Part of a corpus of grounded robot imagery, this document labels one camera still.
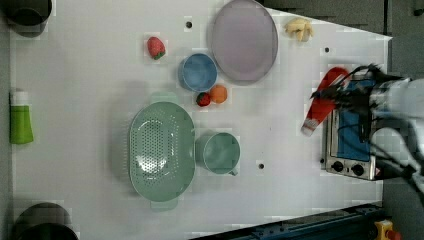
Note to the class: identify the red plush ketchup bottle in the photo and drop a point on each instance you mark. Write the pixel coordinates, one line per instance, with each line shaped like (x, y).
(321, 108)

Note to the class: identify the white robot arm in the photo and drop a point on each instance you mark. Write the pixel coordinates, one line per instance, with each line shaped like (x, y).
(396, 104)

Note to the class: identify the small red plush strawberry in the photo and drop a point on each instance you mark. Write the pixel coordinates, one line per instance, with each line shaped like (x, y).
(203, 99)

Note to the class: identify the green mug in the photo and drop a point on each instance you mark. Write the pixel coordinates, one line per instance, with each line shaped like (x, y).
(218, 153)

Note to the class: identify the plush orange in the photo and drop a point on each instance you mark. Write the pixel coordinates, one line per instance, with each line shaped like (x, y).
(218, 94)

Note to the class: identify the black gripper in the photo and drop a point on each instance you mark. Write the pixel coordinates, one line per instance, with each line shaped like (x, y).
(356, 99)

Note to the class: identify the large purple plate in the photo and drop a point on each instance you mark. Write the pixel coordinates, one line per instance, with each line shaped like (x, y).
(244, 40)

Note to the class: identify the blue bowl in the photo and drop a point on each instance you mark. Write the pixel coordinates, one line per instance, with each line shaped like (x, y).
(197, 73)

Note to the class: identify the black toaster oven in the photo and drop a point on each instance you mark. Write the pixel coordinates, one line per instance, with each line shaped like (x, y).
(348, 151)

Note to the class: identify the green oval strainer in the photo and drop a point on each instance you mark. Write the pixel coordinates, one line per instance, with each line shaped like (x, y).
(161, 151)

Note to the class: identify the green bottle white cap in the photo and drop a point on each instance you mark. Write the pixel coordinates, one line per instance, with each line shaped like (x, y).
(20, 118)

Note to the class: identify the plush peeled banana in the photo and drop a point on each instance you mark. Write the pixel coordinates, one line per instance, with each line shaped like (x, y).
(301, 28)

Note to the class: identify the plush strawberry with leaves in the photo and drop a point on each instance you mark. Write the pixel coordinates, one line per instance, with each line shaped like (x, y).
(156, 48)

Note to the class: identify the black cylinder container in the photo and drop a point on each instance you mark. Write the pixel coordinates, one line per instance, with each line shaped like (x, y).
(28, 18)
(44, 221)

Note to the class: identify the blue frame rail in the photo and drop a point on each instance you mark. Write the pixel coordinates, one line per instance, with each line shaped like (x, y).
(363, 222)

